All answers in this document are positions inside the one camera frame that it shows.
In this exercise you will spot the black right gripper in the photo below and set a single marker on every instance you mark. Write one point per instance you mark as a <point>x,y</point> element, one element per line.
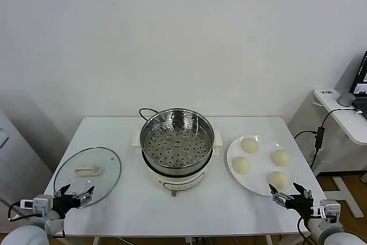
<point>301,205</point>

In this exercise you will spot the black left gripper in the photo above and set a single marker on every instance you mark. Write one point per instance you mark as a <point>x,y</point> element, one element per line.
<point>64,203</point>

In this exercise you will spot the white steamed baozi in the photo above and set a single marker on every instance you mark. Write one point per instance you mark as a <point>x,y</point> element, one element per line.
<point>280,158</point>
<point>278,179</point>
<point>250,145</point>
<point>241,165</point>

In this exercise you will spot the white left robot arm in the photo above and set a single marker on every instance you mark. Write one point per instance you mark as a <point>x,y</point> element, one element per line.
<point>25,233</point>

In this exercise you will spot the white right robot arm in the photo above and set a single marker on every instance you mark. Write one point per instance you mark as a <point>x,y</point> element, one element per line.
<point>338,233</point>

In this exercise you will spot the perforated steel steamer basket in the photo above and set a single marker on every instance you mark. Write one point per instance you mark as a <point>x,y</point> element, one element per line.
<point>177,153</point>

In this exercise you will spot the white round plate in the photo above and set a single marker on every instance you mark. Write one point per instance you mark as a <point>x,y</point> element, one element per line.
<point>258,176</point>

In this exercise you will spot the white table leg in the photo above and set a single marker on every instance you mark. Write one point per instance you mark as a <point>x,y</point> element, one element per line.
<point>96,241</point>
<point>268,240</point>

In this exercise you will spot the white side desk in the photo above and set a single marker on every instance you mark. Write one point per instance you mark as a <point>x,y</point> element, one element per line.
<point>344,124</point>

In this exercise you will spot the cream electric cooker base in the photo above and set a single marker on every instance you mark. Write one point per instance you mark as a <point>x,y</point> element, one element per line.
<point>177,180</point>

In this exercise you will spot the white power strip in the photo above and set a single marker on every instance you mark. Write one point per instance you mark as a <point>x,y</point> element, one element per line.
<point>192,239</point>

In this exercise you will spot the grey round desk gadget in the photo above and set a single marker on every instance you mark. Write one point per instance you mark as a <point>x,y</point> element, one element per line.
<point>345,98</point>

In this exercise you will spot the black laptop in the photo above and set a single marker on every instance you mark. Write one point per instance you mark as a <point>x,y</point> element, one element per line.
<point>361,84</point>

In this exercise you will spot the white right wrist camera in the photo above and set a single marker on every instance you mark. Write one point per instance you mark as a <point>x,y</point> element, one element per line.
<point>329,207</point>

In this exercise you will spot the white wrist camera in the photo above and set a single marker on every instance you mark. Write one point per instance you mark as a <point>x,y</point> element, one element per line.
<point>35,202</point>
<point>329,207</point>

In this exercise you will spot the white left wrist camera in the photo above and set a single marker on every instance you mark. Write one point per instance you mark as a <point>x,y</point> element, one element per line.
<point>35,202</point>

